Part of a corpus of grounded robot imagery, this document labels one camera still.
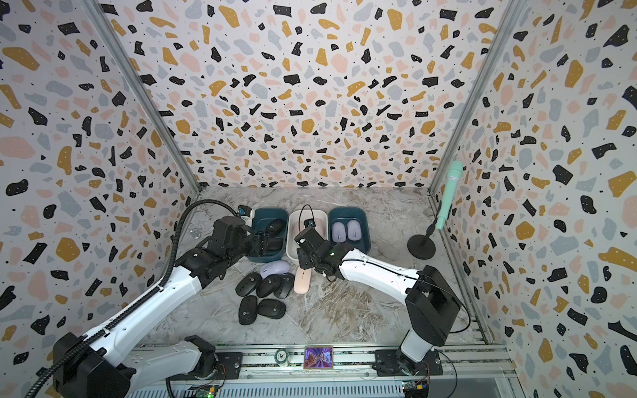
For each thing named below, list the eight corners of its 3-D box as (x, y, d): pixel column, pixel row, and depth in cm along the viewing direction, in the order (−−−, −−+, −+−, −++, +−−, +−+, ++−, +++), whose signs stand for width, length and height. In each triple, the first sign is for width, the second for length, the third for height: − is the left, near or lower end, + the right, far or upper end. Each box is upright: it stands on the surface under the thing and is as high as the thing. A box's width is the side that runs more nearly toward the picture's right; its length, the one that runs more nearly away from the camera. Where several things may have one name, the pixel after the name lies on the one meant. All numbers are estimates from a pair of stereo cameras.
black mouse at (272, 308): (257, 318, 84) (255, 315, 82) (260, 302, 88) (258, 298, 86) (284, 318, 85) (283, 315, 82) (286, 302, 88) (285, 299, 86)
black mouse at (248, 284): (234, 293, 89) (232, 290, 88) (251, 272, 95) (250, 269, 93) (247, 300, 88) (245, 297, 86) (263, 278, 93) (262, 275, 91)
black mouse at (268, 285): (258, 297, 89) (255, 292, 85) (262, 279, 93) (259, 274, 90) (278, 297, 89) (276, 292, 85) (280, 279, 93) (279, 274, 90)
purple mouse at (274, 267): (261, 278, 93) (260, 275, 91) (260, 266, 96) (259, 263, 94) (290, 272, 95) (289, 269, 93) (288, 261, 98) (288, 257, 96)
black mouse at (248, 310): (237, 324, 83) (235, 321, 81) (243, 298, 89) (241, 295, 87) (255, 324, 83) (253, 322, 81) (260, 298, 89) (258, 295, 87)
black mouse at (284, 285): (274, 296, 89) (272, 293, 87) (283, 275, 95) (282, 271, 92) (287, 300, 88) (286, 297, 86) (295, 278, 94) (295, 274, 92)
